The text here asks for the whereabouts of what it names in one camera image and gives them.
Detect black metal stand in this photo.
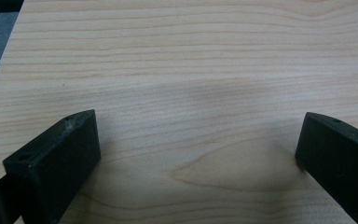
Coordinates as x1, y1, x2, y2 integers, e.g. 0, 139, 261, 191
0, 0, 25, 14

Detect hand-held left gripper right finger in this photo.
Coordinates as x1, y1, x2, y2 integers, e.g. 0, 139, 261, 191
295, 111, 358, 224

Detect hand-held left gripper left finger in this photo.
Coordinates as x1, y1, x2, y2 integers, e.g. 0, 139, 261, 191
3, 109, 102, 224

